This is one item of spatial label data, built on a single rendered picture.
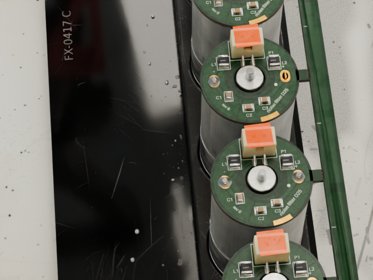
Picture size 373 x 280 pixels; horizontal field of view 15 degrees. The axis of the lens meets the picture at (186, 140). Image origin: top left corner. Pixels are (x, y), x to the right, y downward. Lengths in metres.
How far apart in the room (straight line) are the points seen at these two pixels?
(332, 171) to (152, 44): 0.10
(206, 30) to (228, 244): 0.06
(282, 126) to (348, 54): 0.08
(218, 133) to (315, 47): 0.03
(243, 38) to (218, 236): 0.05
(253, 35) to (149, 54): 0.07
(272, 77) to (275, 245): 0.05
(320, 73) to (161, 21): 0.08
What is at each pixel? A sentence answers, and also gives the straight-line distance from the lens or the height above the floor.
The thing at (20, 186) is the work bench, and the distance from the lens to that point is 0.42.
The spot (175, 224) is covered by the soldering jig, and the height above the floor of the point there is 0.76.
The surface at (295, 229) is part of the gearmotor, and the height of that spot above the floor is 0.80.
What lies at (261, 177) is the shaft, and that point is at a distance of 0.34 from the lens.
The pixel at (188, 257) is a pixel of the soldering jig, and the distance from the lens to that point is 0.39.
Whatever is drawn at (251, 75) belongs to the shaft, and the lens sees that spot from 0.35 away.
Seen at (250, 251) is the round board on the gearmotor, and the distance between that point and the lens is 0.34.
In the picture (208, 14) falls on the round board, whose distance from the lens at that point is 0.37.
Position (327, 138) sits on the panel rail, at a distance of 0.35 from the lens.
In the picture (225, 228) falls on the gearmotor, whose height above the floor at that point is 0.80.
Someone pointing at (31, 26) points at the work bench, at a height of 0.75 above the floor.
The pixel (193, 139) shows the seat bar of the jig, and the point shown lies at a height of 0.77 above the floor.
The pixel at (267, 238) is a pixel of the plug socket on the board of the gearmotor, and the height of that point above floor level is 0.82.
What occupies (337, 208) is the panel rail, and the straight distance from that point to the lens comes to 0.34.
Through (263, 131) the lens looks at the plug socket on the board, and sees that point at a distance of 0.34.
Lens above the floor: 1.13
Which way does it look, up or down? 64 degrees down
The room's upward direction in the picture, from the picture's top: straight up
